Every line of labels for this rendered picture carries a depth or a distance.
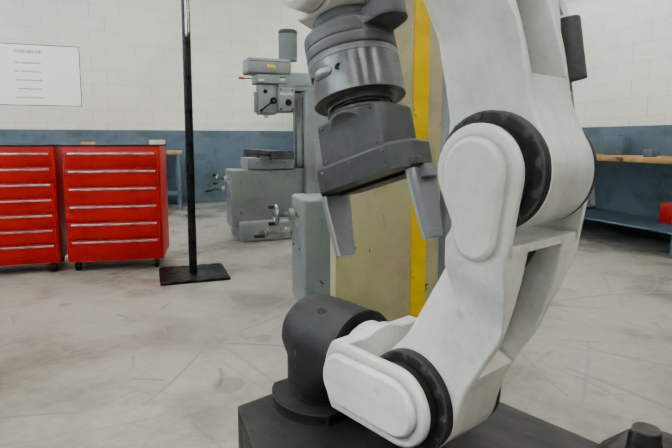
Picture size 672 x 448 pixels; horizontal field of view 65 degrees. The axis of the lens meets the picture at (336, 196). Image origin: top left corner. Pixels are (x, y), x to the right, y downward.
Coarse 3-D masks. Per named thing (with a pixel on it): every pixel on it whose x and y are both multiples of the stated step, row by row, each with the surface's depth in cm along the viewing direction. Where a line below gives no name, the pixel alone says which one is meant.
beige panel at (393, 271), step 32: (416, 0) 185; (416, 32) 187; (416, 64) 188; (416, 96) 189; (416, 128) 190; (384, 192) 189; (384, 224) 190; (416, 224) 194; (352, 256) 187; (384, 256) 192; (416, 256) 196; (352, 288) 188; (384, 288) 193; (416, 288) 197
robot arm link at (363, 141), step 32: (320, 64) 47; (352, 64) 46; (384, 64) 47; (320, 96) 47; (352, 96) 47; (384, 96) 48; (320, 128) 50; (352, 128) 47; (384, 128) 45; (352, 160) 47; (384, 160) 44; (416, 160) 43; (352, 192) 53
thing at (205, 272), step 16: (192, 112) 395; (192, 128) 396; (192, 144) 396; (192, 160) 397; (192, 176) 398; (192, 192) 399; (192, 208) 400; (192, 224) 401; (192, 240) 403; (192, 256) 404; (160, 272) 407; (176, 272) 407; (192, 272) 405; (208, 272) 407; (224, 272) 407
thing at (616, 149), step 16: (608, 144) 578; (624, 144) 564; (176, 160) 841; (608, 160) 519; (624, 160) 502; (640, 160) 486; (656, 160) 471; (176, 176) 843; (176, 192) 816; (592, 208) 621; (624, 224) 510; (640, 224) 508; (656, 224) 508
